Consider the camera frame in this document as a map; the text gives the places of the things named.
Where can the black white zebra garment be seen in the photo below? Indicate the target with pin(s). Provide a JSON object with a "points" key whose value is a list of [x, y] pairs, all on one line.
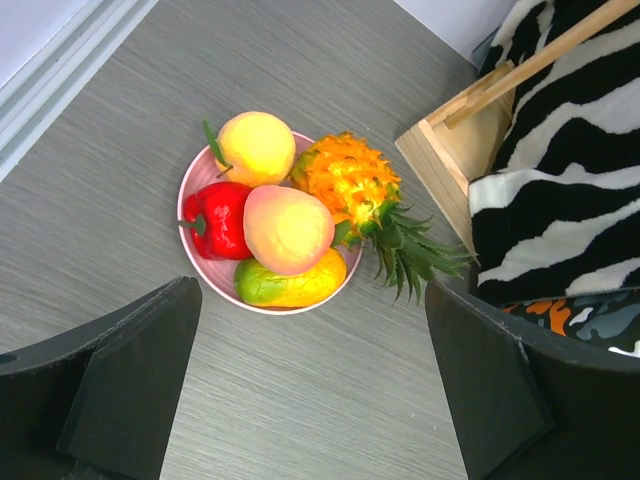
{"points": [[558, 214]]}

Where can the wooden clothes rack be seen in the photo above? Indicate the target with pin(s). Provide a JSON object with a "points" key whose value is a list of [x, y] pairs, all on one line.
{"points": [[458, 141]]}

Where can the pink yellow peach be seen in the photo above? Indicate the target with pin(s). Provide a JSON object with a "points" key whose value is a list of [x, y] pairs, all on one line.
{"points": [[286, 230]]}

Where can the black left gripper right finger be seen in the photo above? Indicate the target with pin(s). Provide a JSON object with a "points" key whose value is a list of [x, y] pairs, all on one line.
{"points": [[527, 403]]}

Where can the green yellow mango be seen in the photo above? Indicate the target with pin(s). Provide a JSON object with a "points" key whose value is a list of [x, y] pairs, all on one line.
{"points": [[260, 287]]}

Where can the orange pineapple with green crown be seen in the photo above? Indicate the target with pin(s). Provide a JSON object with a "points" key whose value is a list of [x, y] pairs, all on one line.
{"points": [[362, 191]]}

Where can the red bell pepper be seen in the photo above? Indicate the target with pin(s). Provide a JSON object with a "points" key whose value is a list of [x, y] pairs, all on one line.
{"points": [[214, 218]]}

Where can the pink round plate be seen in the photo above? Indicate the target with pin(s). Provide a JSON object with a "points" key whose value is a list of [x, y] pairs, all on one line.
{"points": [[219, 273]]}

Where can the orange grey camouflage garment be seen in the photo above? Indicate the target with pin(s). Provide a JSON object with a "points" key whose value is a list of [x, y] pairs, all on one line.
{"points": [[609, 321]]}

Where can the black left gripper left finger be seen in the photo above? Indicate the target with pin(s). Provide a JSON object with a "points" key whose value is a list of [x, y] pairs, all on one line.
{"points": [[99, 400]]}

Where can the yellow orange fruit with leaf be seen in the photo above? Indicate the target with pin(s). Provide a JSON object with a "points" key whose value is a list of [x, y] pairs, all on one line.
{"points": [[253, 148]]}

